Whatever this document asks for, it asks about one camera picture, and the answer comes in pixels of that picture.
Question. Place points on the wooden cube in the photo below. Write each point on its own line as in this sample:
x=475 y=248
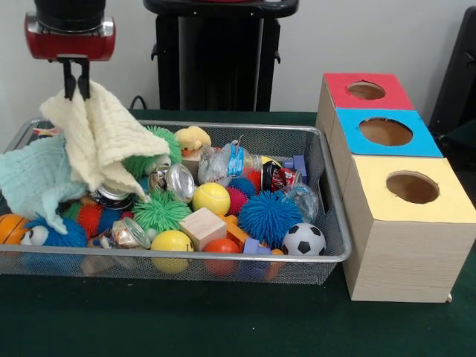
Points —
x=204 y=227

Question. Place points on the dark green table cloth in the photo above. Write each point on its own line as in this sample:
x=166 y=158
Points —
x=465 y=135
x=148 y=320

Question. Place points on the green spiky rubber ball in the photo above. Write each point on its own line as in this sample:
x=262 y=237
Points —
x=161 y=212
x=175 y=142

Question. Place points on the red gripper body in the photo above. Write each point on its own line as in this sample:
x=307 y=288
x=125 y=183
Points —
x=70 y=46

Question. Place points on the black and white soccer ball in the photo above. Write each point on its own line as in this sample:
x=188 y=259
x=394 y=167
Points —
x=303 y=239

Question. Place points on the yellow ball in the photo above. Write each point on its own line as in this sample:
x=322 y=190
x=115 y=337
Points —
x=172 y=241

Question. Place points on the orange basketball toy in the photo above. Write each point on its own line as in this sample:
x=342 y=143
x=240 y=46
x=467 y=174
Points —
x=11 y=228

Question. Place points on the blue spiky rubber ball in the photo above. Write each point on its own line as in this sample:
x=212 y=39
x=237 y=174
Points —
x=269 y=217

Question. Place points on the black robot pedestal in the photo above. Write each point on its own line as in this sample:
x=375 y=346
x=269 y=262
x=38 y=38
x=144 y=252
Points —
x=219 y=56

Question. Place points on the black stand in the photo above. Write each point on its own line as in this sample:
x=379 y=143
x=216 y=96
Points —
x=461 y=74

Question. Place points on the shallow mesh bin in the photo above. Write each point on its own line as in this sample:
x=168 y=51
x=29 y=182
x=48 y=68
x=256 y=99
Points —
x=305 y=269

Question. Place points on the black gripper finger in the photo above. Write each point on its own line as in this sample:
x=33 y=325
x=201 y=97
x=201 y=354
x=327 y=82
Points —
x=68 y=85
x=85 y=87

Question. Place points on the red ball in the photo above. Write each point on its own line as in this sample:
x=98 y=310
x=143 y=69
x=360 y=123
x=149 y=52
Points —
x=222 y=246

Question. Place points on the mint muslin cloth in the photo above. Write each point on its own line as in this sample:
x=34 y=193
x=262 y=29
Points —
x=33 y=175

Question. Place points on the wooden box with three holes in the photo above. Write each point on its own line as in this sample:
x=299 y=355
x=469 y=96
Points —
x=401 y=256

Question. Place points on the cream muslin cloth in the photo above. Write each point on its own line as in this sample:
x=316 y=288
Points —
x=108 y=130

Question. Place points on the multicoloured patterned cloth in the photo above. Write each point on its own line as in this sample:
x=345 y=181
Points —
x=46 y=132

